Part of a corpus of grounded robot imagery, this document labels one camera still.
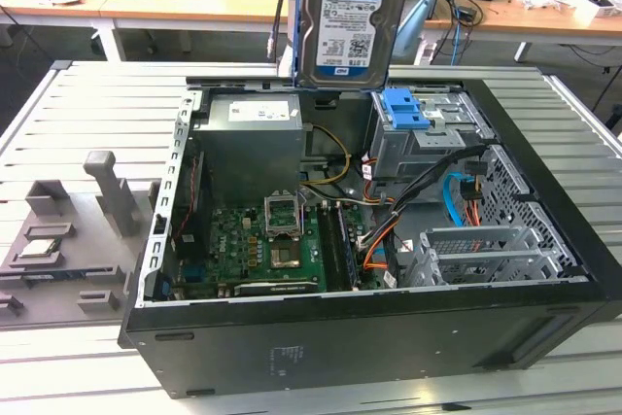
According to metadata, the hard disk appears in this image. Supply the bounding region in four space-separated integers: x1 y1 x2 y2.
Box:
290 0 415 91

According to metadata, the blue empty disk carrier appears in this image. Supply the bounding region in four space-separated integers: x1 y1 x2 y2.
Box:
381 87 433 130

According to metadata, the perforated metal disk bay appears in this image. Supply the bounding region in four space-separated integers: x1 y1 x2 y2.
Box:
402 225 560 288

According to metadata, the white power strip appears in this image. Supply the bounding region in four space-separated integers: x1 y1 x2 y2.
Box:
415 40 438 66

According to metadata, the wooden desk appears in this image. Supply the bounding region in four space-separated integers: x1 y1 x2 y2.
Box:
0 0 622 64

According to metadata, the grey power supply unit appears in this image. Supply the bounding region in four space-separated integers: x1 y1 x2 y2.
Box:
193 93 307 195

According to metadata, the grey metal drive cage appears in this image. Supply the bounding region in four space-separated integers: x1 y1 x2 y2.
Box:
368 88 495 183

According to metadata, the white small box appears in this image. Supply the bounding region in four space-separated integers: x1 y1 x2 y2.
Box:
585 0 622 19

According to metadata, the RAM stick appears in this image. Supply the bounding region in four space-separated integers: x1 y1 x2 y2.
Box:
336 205 364 290

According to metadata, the green motherboard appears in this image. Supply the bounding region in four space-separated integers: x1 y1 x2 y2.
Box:
174 200 385 297

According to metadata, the CPU socket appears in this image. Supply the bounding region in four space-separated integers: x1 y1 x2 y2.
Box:
268 237 303 271

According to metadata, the black graphics card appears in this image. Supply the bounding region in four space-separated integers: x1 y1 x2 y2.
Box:
233 280 320 297

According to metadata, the black open PC case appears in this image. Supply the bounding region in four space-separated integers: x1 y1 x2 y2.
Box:
118 75 622 399

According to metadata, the grey parts rack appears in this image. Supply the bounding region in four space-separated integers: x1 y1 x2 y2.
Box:
0 150 161 331

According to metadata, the silver CPU chip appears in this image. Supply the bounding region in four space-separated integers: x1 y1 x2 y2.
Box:
17 238 63 259

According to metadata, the thin black cable with plug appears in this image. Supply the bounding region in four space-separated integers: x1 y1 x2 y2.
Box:
265 0 298 62

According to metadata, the blue hanging cable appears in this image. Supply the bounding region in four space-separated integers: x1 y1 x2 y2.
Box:
450 6 463 66

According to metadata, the yellow power wire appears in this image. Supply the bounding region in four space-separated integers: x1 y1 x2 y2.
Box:
300 123 354 188

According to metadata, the black cable bundle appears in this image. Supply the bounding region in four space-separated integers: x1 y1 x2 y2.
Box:
357 145 487 251

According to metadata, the metal socket cover frame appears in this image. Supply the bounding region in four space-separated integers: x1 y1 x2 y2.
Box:
261 189 305 241

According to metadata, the light blue data wire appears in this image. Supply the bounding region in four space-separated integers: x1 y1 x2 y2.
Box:
441 174 480 227

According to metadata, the orange data wire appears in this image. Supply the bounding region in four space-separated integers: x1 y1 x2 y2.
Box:
362 234 390 271

